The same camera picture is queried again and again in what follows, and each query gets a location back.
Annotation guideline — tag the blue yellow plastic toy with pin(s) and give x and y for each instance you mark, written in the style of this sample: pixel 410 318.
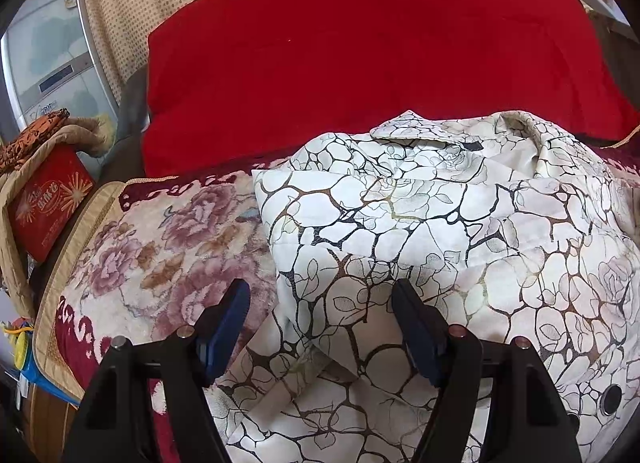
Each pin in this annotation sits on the blue yellow plastic toy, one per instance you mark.
pixel 19 336

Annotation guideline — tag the red gift box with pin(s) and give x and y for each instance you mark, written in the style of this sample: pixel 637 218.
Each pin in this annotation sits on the red gift box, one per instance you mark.
pixel 51 196

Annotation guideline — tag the white black patterned coat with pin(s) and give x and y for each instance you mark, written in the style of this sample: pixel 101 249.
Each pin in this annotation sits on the white black patterned coat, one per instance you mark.
pixel 507 224

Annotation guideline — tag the orange black folded cloth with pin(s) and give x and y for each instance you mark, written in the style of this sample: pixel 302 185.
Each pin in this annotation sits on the orange black folded cloth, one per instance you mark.
pixel 15 154

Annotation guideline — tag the beige garment on box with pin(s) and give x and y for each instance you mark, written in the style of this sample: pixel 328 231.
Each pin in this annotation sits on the beige garment on box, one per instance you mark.
pixel 93 136

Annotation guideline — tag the floral plush blanket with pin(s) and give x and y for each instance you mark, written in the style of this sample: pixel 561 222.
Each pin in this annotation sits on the floral plush blanket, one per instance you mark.
pixel 164 251

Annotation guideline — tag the red sofa cover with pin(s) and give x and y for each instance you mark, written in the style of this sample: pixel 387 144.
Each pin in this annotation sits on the red sofa cover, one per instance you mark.
pixel 197 133

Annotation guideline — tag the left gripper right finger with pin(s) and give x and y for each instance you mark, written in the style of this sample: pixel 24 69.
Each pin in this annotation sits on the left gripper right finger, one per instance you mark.
pixel 526 422

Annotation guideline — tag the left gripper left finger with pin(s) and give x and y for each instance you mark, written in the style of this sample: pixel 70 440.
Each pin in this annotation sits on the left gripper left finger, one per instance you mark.
pixel 114 421

